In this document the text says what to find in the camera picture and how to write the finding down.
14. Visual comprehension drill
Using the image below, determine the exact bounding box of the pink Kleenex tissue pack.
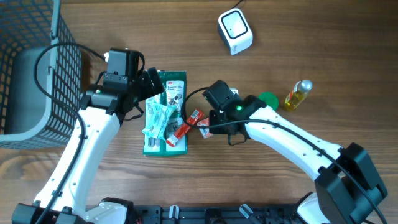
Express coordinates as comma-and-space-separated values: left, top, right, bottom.
197, 118, 213, 139

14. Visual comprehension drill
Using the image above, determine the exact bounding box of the red coffee stick sachet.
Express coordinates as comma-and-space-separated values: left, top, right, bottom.
165, 109, 204, 147

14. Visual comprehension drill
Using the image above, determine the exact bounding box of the green 3M sponge packet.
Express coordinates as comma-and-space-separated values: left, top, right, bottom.
143, 70, 188, 156

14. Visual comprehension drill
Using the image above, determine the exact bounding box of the pale green wipes sachet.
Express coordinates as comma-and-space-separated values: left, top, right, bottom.
142, 103, 177, 140

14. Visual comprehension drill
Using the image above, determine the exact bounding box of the green lid small jar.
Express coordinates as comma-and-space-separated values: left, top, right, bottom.
258, 92, 279, 111

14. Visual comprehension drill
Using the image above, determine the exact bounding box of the yellow oil bottle silver cap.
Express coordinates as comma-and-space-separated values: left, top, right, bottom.
284, 80, 313, 111

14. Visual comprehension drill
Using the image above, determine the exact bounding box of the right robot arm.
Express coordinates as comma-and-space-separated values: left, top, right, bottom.
203, 80, 387, 223

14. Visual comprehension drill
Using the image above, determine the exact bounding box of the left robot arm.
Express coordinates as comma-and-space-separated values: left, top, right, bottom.
11, 48, 164, 223

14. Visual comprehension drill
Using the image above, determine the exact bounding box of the white barcode scanner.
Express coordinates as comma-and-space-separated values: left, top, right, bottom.
218, 8, 253, 55

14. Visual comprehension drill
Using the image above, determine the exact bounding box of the dark grey mesh basket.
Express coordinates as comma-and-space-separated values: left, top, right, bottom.
1, 1, 82, 149

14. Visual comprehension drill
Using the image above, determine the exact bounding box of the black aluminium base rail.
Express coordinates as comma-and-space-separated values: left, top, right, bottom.
125, 204, 305, 224

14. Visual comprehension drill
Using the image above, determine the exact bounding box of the black left camera cable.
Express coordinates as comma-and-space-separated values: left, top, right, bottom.
32, 42, 108, 224

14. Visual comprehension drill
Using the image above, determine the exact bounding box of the black camera cable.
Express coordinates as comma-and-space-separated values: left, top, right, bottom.
32, 42, 108, 224
180, 86, 388, 224

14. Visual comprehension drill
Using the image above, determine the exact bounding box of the black right camera cable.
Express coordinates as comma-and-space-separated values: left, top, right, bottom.
180, 86, 388, 224

